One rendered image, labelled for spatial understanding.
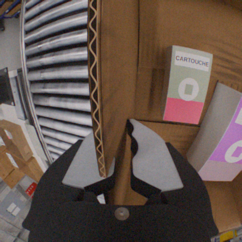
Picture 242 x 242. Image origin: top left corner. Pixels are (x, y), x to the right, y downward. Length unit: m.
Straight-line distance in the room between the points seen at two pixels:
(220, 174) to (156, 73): 0.22
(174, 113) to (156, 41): 0.11
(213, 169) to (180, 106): 0.13
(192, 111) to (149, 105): 0.08
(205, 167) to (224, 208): 0.16
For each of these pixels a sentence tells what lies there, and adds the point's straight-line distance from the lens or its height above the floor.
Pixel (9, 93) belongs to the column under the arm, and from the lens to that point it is 0.93.
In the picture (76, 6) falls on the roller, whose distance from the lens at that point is 0.50.
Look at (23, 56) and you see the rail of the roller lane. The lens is 0.72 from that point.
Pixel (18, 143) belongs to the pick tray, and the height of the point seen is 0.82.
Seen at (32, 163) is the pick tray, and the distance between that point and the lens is 1.16.
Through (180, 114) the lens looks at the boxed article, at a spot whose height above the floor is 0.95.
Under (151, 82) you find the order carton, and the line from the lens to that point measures 0.21.
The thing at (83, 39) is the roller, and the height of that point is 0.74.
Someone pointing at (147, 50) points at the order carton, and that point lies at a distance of 0.20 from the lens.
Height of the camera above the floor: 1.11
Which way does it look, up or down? 56 degrees down
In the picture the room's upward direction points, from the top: 147 degrees counter-clockwise
